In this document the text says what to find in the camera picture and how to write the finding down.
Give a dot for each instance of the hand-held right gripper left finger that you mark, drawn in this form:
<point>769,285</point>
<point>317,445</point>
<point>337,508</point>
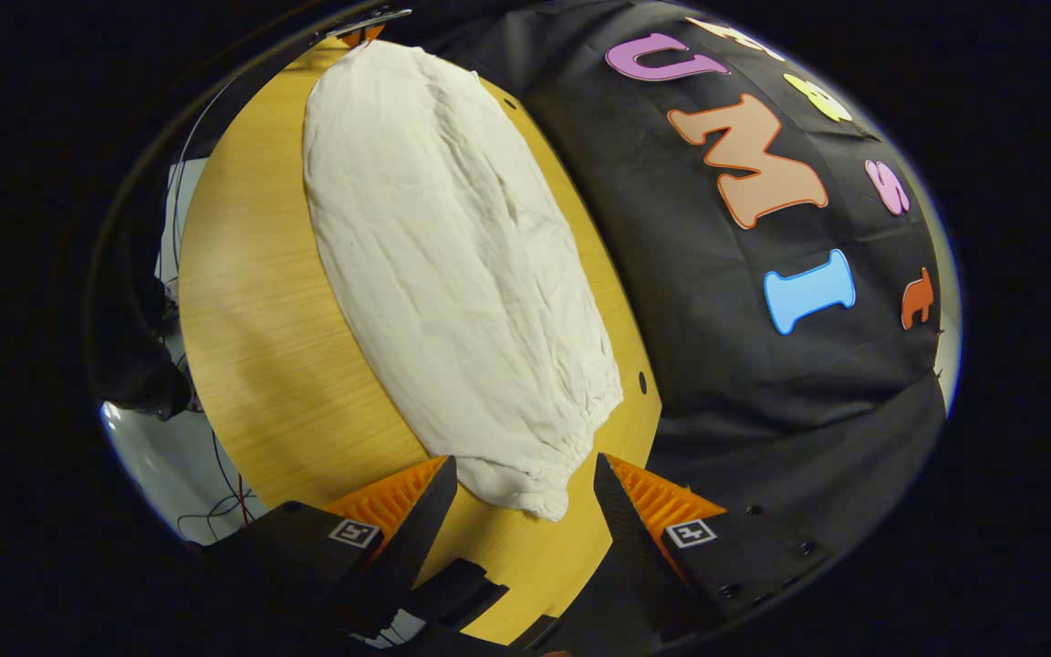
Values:
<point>416,529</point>

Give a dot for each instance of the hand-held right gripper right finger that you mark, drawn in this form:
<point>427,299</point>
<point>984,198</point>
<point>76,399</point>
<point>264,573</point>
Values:
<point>626,529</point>

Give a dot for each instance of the black backdrop cloth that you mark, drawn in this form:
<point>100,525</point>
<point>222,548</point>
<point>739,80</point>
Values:
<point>717,319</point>

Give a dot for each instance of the white jeans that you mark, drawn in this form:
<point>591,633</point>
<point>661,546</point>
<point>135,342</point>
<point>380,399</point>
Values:
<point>443,274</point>

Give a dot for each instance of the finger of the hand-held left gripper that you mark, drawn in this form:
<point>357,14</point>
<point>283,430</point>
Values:
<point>361,36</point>

